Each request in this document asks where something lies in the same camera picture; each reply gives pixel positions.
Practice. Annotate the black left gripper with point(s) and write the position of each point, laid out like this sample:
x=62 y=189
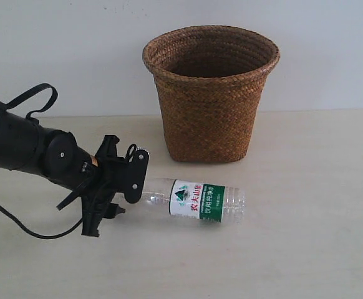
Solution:
x=103 y=188

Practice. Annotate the clear plastic water bottle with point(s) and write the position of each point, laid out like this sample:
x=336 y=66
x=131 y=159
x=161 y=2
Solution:
x=194 y=200

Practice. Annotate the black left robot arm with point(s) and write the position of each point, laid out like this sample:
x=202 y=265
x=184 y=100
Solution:
x=53 y=154

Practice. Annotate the brown woven wicker basket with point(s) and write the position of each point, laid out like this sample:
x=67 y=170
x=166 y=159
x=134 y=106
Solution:
x=209 y=82

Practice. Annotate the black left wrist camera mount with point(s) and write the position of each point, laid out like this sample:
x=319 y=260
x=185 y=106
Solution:
x=133 y=173

